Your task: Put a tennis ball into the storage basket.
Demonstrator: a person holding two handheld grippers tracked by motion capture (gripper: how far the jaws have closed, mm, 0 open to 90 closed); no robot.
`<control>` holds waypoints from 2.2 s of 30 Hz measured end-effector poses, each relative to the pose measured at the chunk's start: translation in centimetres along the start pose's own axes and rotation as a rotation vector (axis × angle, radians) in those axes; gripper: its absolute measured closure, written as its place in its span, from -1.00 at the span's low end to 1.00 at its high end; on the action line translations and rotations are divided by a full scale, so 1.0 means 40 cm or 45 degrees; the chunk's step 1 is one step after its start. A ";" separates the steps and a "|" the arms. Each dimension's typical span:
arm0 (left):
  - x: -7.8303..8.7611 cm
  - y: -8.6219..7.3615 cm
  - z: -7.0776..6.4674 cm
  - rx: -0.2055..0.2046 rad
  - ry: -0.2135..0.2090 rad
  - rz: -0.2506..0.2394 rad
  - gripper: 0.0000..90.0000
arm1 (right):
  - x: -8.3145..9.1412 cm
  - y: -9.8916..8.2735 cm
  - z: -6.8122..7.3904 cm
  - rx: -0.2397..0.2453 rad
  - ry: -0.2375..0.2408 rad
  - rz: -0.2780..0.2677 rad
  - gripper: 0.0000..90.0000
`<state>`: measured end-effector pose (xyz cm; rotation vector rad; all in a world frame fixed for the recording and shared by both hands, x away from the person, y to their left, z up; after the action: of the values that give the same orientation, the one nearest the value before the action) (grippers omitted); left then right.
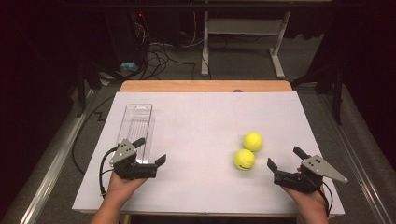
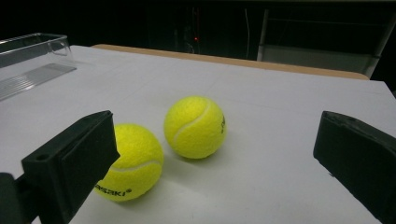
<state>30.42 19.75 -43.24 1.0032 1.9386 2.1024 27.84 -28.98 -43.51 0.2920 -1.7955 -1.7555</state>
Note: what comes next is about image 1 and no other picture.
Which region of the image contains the clear plastic container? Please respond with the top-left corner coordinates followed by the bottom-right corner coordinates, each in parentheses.
top-left (116, 103), bottom-right (156, 165)

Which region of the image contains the hand-held gripper black cable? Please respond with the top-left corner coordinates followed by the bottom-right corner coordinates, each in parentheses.
top-left (98, 144), bottom-right (121, 198)
top-left (311, 176), bottom-right (333, 217)

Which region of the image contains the thin black floor cable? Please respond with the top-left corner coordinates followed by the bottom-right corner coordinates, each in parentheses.
top-left (71, 94), bottom-right (116, 175)

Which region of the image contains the person's right hand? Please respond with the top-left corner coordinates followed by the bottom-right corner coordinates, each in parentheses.
top-left (281, 167), bottom-right (329, 216)

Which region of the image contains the left hand-held gripper black cable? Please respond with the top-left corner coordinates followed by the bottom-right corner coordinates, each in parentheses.
top-left (98, 144), bottom-right (121, 198)

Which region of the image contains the yellow tennis ball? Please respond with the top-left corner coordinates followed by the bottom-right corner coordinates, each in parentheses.
top-left (242, 132), bottom-right (264, 153)
top-left (233, 148), bottom-right (256, 172)

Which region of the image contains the white board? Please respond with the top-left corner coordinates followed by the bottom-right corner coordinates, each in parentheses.
top-left (72, 91), bottom-right (346, 217)

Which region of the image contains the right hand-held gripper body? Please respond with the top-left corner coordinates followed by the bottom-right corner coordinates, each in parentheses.
top-left (273, 155), bottom-right (348, 194)

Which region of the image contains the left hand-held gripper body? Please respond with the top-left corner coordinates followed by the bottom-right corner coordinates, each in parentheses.
top-left (110, 138), bottom-right (158, 181)

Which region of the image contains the person's left hand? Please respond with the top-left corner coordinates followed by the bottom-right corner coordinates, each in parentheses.
top-left (106, 171), bottom-right (148, 203)

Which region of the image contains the wooden table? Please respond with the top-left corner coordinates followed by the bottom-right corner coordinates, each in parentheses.
top-left (78, 79), bottom-right (337, 218)

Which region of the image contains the right hand-held gripper black cable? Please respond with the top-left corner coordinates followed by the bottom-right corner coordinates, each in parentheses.
top-left (311, 176), bottom-right (333, 217)

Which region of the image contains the black stand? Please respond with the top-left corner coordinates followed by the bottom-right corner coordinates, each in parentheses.
top-left (290, 62), bottom-right (346, 126)
top-left (75, 60), bottom-right (103, 119)

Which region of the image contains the dark computer tower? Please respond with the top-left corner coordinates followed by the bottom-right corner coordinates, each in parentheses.
top-left (104, 12), bottom-right (148, 67)

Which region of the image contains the tangle of floor cables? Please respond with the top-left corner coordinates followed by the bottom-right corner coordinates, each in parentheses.
top-left (134, 12), bottom-right (206, 80)

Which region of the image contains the small blue box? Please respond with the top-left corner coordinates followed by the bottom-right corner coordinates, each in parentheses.
top-left (120, 62), bottom-right (139, 73)

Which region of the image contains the white metal desk frame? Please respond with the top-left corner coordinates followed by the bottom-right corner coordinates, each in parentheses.
top-left (200, 0), bottom-right (292, 80)

